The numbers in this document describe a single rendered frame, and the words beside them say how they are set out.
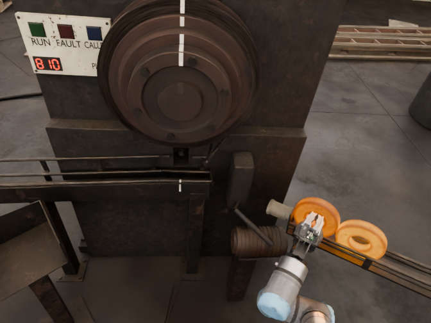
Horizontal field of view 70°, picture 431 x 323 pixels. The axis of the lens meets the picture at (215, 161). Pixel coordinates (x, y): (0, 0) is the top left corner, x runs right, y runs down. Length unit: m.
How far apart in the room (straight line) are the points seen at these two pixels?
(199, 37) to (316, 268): 1.47
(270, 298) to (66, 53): 0.95
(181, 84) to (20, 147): 1.98
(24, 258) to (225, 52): 0.91
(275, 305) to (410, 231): 1.58
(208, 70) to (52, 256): 0.79
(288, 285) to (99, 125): 0.83
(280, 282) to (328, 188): 1.46
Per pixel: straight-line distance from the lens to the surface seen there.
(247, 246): 1.28
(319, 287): 1.88
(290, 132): 1.23
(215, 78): 0.82
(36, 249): 1.23
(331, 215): 1.11
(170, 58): 0.80
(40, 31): 1.10
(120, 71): 0.90
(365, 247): 1.19
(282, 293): 0.98
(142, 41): 0.85
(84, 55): 1.09
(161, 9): 0.85
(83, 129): 1.21
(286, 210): 1.18
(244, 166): 1.14
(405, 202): 2.58
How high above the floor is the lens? 1.57
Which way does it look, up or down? 43 degrees down
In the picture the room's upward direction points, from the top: 7 degrees clockwise
